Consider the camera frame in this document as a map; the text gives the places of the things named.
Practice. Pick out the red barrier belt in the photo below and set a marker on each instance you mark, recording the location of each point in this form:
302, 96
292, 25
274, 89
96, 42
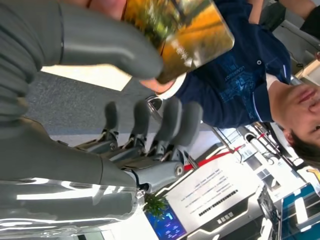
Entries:
212, 158

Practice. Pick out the green plant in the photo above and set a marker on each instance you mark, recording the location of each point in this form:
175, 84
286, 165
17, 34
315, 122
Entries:
155, 206

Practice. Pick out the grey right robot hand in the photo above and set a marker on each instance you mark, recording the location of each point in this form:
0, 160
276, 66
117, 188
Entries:
50, 172

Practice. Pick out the white info kiosk panel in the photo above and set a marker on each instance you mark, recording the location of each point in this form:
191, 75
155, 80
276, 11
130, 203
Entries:
212, 188

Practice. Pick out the blue screen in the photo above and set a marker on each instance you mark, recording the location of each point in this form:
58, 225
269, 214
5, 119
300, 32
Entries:
166, 227

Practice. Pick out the blue display panel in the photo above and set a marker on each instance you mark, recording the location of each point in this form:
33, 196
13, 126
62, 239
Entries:
300, 212

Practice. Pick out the person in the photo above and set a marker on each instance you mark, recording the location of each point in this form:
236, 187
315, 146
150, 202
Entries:
237, 86
307, 16

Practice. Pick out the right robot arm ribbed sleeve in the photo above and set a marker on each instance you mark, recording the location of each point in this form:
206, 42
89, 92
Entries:
20, 49

